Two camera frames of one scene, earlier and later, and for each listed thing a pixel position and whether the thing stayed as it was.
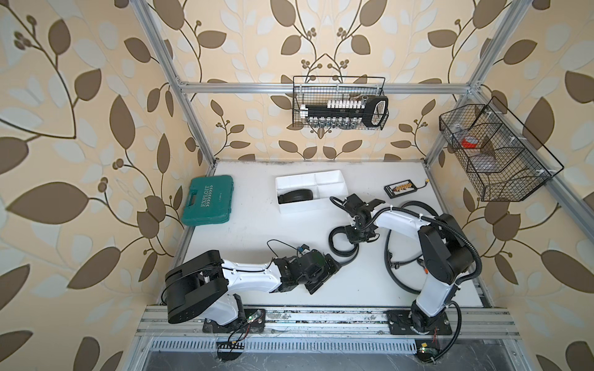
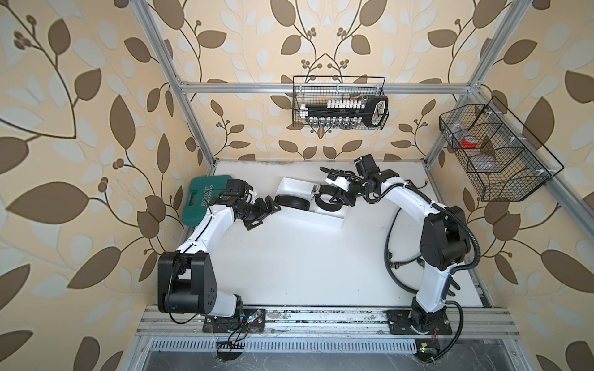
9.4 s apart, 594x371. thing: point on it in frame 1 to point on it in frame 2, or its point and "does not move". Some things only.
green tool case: [209, 200] does not move
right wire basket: [503, 161] does not move
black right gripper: [354, 239] to [349, 200]
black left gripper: [326, 272] to [261, 212]
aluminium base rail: [493, 322] does not move
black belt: [397, 264] does not move
